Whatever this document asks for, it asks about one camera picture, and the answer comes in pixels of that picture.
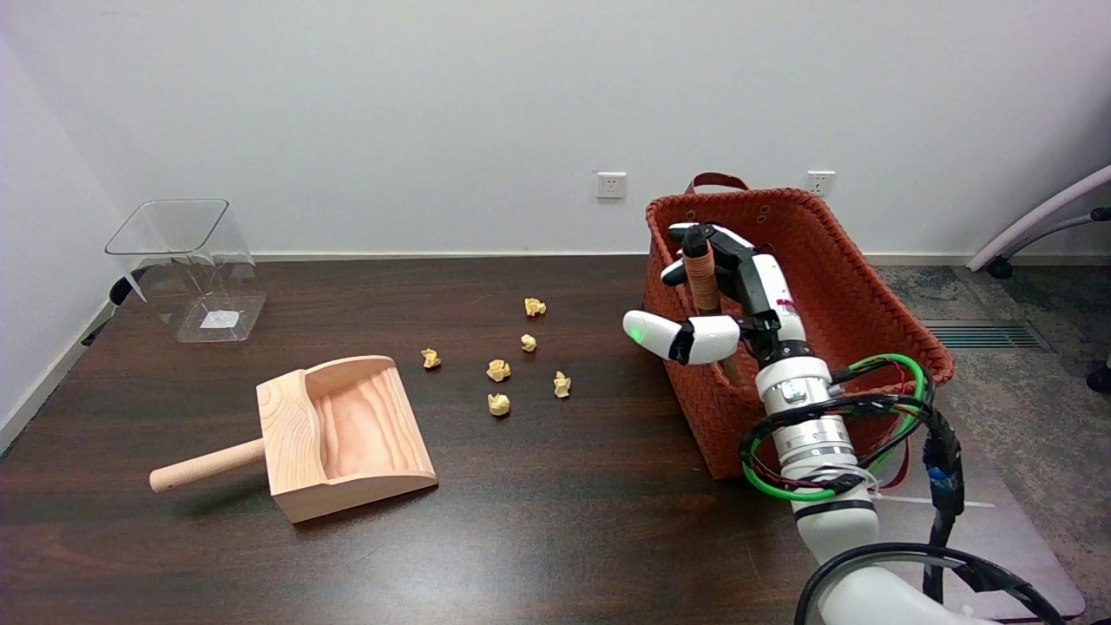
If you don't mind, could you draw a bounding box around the clear floor mat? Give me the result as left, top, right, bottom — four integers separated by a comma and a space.
868, 408, 1088, 619

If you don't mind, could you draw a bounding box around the green robot cable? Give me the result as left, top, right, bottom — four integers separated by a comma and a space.
740, 352, 936, 503

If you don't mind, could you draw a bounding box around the grey office chair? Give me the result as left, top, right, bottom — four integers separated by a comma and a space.
966, 163, 1111, 394

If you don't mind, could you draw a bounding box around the brown hand broom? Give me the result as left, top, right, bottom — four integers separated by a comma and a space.
681, 240, 749, 389

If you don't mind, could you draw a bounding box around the metal floor vent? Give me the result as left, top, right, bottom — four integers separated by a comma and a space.
921, 319, 1056, 353

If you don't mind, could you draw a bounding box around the wooden dustpan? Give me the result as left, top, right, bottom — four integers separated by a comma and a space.
148, 355, 438, 524

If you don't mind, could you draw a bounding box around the clear plastic bin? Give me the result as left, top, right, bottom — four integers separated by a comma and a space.
105, 199, 267, 344

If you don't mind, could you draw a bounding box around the red robot cable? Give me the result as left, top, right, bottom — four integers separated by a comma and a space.
753, 365, 923, 489

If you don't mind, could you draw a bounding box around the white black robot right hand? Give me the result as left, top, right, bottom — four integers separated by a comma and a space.
622, 222, 818, 369

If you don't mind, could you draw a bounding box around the red woven basket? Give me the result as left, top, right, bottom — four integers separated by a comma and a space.
644, 172, 956, 481

